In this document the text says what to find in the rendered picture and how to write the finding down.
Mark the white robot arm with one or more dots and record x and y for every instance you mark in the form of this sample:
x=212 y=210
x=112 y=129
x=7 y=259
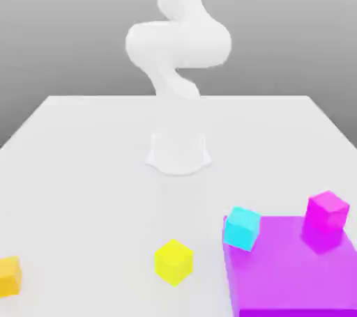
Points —
x=178 y=44

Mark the small cyan cube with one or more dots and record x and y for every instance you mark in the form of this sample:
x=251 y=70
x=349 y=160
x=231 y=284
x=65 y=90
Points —
x=241 y=229

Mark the small yellow cube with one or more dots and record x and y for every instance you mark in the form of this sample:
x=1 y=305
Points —
x=174 y=263

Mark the small magenta cube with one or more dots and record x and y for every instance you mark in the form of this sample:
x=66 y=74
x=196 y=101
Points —
x=325 y=220

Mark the small orange cube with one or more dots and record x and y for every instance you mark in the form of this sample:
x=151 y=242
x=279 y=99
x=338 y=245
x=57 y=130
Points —
x=9 y=277

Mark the large purple box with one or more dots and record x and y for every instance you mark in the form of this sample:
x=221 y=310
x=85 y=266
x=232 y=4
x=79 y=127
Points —
x=292 y=272

